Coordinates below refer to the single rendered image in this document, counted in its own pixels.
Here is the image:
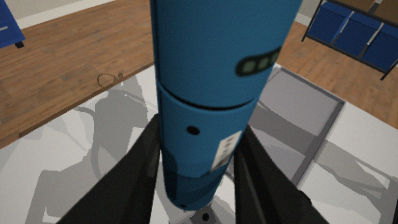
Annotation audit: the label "dark blue electric screwdriver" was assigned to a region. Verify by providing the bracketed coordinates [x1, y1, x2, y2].
[150, 0, 303, 213]

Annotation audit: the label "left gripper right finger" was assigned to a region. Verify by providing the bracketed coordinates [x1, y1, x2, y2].
[234, 125, 329, 224]

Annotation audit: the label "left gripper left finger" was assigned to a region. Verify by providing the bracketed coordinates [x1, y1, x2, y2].
[56, 113, 161, 224]

